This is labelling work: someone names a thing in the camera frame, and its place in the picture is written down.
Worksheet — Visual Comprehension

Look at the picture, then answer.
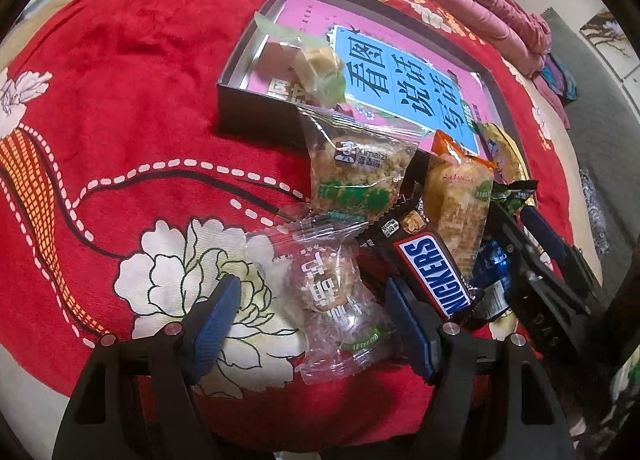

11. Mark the green wrapped candy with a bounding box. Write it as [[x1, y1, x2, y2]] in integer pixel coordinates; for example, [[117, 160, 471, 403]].
[[254, 12, 351, 107]]

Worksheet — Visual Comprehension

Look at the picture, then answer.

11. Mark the colourful cloth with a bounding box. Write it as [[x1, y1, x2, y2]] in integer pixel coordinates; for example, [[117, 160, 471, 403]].
[[537, 53, 581, 102]]

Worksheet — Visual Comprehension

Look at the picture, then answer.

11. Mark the gold snack packet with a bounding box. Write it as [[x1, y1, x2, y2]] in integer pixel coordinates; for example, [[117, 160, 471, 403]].
[[475, 121, 529, 187]]

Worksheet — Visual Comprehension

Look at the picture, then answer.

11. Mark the clear round cookie packet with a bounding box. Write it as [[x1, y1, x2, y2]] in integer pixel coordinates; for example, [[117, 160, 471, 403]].
[[245, 213, 402, 387]]

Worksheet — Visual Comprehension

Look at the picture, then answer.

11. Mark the pink quilt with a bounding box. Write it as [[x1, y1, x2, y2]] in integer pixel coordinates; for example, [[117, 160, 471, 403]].
[[400, 0, 572, 127]]

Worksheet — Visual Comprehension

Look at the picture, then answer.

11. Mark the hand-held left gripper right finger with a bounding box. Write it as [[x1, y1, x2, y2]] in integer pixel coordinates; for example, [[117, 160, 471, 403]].
[[384, 279, 576, 460]]

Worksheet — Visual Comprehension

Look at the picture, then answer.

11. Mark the floral wall picture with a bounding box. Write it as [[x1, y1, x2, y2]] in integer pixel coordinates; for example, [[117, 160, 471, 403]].
[[580, 10, 640, 82]]

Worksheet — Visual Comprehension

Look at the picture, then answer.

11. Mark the pink book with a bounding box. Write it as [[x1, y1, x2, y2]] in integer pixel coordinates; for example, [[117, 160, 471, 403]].
[[245, 0, 496, 157]]

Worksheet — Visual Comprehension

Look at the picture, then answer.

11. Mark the dark cardboard box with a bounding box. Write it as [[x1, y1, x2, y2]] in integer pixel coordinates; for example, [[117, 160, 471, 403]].
[[216, 0, 538, 206]]

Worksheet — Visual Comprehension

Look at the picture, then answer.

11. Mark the red floral blanket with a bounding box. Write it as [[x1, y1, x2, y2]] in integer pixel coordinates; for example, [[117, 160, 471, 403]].
[[0, 0, 601, 443]]

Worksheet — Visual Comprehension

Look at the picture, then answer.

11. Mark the small green black packet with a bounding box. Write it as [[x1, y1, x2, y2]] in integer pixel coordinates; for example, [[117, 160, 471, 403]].
[[490, 179, 540, 214]]

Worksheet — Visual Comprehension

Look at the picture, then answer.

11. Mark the grey padded headboard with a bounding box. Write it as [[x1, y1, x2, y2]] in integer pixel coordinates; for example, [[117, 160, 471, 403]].
[[542, 8, 640, 261]]

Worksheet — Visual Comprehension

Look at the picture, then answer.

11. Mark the clear packet with green label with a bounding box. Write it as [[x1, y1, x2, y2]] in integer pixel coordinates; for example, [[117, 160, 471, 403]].
[[297, 105, 422, 222]]

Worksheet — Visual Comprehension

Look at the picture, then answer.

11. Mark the brown chocolate bar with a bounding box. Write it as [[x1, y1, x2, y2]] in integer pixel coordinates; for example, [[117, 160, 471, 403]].
[[357, 183, 484, 322]]

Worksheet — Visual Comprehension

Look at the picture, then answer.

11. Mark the orange snack packet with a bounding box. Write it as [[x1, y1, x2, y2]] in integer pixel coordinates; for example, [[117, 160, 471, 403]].
[[422, 129, 497, 282]]

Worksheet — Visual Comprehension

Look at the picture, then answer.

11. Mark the blue snack packet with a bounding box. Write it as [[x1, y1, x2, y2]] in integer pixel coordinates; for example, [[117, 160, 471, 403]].
[[467, 237, 517, 327]]

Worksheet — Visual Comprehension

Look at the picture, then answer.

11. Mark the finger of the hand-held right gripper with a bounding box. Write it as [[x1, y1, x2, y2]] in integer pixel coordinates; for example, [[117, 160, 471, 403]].
[[487, 201, 592, 322], [520, 207, 609, 304]]

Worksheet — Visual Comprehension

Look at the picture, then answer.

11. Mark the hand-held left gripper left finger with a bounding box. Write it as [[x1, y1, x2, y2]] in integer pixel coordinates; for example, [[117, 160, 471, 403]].
[[52, 274, 243, 460]]

